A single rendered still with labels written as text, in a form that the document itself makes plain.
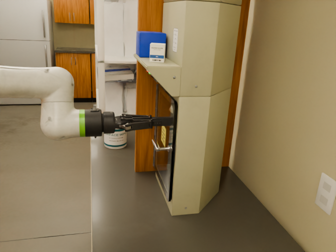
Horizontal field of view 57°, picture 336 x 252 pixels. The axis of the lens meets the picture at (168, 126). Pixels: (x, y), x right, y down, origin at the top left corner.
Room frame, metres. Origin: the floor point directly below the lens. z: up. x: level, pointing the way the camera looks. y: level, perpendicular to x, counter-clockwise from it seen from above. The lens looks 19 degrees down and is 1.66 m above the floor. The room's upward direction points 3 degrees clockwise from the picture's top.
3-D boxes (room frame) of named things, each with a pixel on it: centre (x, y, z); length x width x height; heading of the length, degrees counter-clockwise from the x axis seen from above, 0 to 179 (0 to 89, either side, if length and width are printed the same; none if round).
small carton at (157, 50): (1.11, 0.05, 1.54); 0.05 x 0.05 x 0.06; 88
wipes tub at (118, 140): (1.67, 0.30, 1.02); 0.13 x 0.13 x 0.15
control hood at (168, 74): (1.16, 0.06, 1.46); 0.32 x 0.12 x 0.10; 14
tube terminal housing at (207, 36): (1.20, -0.11, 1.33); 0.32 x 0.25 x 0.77; 14
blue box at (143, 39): (1.25, 0.09, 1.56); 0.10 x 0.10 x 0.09; 14
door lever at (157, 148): (1.09, 0.03, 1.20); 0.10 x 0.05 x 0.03; 14
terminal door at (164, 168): (1.17, 0.01, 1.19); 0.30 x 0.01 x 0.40; 14
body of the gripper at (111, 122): (1.01, 0.18, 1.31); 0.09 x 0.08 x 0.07; 104
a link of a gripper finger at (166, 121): (1.05, 0.02, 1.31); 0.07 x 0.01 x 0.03; 105
